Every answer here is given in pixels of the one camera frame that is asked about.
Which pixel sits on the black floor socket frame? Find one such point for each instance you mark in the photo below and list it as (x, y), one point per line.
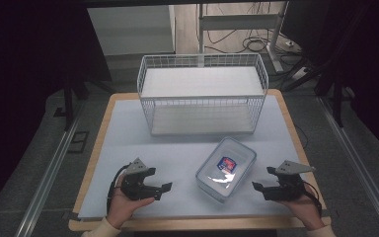
(78, 142)

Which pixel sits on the dark monitor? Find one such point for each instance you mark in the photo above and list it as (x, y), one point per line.
(301, 19)

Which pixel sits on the white metal desk frame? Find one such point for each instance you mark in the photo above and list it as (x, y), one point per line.
(237, 22)

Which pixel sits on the person's left hand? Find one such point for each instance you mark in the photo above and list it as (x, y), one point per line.
(123, 207)

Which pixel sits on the white table mat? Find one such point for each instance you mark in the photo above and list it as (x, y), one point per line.
(164, 148)

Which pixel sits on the wooden table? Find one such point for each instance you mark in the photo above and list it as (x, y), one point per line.
(93, 158)

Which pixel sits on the black stand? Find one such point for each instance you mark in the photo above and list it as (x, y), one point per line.
(68, 105)
(337, 98)

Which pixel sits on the white cabinet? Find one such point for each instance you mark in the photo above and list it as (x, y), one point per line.
(131, 29)

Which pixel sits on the person's right hand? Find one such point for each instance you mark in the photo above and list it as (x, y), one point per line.
(304, 210)

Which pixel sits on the clear plastic container with lid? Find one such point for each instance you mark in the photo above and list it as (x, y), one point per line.
(227, 171)

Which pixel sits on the aluminium floor rail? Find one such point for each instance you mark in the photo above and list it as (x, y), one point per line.
(46, 184)
(358, 164)

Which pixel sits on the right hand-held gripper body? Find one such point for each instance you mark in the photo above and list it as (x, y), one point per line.
(286, 189)

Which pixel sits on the white power strip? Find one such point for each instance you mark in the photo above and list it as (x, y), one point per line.
(300, 74)

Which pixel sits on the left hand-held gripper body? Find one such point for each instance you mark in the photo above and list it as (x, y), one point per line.
(135, 187)

